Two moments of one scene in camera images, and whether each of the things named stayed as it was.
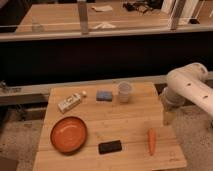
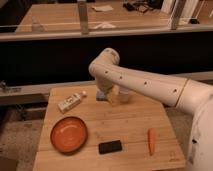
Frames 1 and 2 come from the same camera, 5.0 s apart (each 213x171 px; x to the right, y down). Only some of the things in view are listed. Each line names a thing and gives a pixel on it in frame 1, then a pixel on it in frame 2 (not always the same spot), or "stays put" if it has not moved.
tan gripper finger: [169, 117] -> [110, 98]
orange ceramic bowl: [68, 135] stays put
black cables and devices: [139, 5] stays put
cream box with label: [71, 102] stays put
